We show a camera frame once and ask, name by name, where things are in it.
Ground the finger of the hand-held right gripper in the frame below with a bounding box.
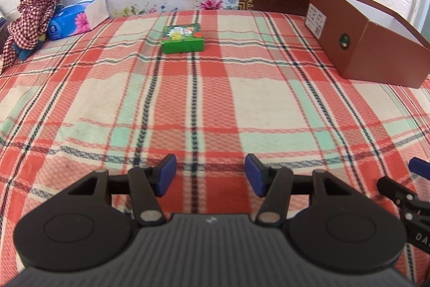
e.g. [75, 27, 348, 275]
[377, 176, 419, 207]
[409, 157, 430, 180]

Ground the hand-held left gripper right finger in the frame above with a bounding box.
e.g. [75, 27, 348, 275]
[244, 153, 354, 228]

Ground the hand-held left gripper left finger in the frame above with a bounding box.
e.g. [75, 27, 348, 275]
[67, 153, 177, 228]

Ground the brown cardboard box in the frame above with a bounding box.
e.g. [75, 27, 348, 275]
[304, 0, 430, 89]

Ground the green printed box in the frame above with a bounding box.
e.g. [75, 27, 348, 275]
[161, 23, 205, 55]

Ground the red plaid blanket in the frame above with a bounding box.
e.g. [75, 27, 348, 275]
[0, 9, 430, 274]

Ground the blue tissue pack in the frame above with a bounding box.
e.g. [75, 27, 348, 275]
[46, 0, 110, 41]

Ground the red checkered cloth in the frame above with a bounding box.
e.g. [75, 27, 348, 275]
[2, 0, 63, 70]

